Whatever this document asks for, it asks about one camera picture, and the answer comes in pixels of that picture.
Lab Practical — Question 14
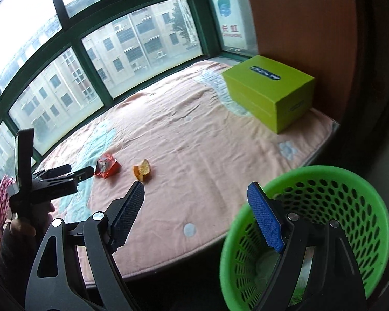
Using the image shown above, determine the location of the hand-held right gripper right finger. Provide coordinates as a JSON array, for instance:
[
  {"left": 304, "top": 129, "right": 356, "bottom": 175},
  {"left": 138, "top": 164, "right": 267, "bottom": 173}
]
[{"left": 247, "top": 182, "right": 367, "bottom": 311}]

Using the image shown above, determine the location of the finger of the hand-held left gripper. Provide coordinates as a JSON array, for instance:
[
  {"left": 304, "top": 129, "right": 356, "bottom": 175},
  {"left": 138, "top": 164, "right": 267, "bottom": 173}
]
[
  {"left": 36, "top": 165, "right": 72, "bottom": 179},
  {"left": 52, "top": 166, "right": 95, "bottom": 192}
]

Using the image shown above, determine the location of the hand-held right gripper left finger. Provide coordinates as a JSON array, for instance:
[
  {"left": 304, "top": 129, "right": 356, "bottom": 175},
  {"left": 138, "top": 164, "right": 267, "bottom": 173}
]
[{"left": 25, "top": 181, "right": 145, "bottom": 311}]

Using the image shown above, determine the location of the red snack wrapper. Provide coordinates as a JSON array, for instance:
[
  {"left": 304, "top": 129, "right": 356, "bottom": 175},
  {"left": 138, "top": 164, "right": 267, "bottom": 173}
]
[{"left": 95, "top": 153, "right": 121, "bottom": 179}]

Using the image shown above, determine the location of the green plastic basket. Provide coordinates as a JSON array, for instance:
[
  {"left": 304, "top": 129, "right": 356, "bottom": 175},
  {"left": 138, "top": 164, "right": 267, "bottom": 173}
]
[{"left": 220, "top": 166, "right": 389, "bottom": 311}]

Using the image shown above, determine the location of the person's left forearm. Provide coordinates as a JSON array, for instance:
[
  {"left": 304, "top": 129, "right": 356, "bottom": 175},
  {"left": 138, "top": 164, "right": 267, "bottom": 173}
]
[{"left": 0, "top": 212, "right": 54, "bottom": 299}]

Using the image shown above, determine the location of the person's left hand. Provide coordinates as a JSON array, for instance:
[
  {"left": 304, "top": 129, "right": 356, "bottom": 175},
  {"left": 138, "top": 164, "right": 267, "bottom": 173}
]
[{"left": 5, "top": 218, "right": 37, "bottom": 238}]

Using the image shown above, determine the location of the pink patterned cloth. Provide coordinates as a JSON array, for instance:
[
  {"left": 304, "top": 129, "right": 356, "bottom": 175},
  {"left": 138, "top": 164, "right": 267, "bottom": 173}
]
[{"left": 0, "top": 175, "right": 17, "bottom": 237}]

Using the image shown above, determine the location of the pink printed blanket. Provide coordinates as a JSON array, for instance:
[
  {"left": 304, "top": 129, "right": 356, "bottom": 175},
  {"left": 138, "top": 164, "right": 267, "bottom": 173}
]
[{"left": 36, "top": 59, "right": 341, "bottom": 281}]

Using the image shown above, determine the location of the beige apartment building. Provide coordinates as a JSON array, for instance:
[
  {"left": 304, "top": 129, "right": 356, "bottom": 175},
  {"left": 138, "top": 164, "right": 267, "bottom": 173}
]
[{"left": 0, "top": 0, "right": 205, "bottom": 169}]

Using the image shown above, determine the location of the green cardboard box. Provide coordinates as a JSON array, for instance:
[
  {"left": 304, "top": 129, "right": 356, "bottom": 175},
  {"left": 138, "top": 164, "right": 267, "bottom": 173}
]
[{"left": 221, "top": 55, "right": 316, "bottom": 134}]

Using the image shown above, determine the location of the tree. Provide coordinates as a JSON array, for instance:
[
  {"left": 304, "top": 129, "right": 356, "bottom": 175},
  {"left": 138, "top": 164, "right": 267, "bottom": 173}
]
[{"left": 170, "top": 5, "right": 187, "bottom": 44}]

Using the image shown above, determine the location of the white louvred unit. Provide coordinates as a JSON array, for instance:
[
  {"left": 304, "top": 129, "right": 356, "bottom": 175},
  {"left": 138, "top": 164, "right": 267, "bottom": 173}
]
[{"left": 178, "top": 0, "right": 202, "bottom": 47}]

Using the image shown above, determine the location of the white printed sign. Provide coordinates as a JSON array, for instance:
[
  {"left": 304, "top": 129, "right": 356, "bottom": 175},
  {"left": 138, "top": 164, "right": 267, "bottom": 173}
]
[{"left": 214, "top": 0, "right": 247, "bottom": 49}]

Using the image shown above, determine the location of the green window frame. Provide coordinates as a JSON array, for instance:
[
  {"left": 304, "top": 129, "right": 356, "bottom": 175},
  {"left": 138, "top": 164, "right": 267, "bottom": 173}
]
[{"left": 0, "top": 0, "right": 260, "bottom": 182}]

